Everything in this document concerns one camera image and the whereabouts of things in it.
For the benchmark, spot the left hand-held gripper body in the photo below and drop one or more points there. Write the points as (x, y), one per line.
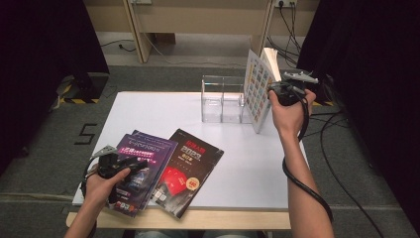
(107, 165)

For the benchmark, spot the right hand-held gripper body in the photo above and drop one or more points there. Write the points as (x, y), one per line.
(292, 91)

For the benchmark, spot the purple magazine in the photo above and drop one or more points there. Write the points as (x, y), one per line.
(138, 185)
(166, 140)

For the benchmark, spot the white magazine with colourful pictures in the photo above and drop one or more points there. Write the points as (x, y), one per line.
(257, 89)

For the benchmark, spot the black magazine with red print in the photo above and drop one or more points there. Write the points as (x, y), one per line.
(188, 172)

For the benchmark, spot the clear acrylic magazine holder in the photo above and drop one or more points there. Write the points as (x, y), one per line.
(221, 99)

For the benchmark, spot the person's left hand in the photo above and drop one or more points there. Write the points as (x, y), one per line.
(100, 190)

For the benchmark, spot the person's right hand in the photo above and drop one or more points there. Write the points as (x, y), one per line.
(290, 119)

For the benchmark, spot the black stand base striped tape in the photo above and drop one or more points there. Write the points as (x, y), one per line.
(87, 87)
(325, 95)

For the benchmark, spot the white table board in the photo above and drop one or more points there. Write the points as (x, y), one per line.
(158, 109)

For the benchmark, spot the black curtain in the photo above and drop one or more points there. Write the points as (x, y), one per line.
(379, 66)
(33, 49)

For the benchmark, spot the beige wooden desk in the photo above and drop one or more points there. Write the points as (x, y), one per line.
(198, 16)

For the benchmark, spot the white wall socket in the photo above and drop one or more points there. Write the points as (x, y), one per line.
(285, 2)

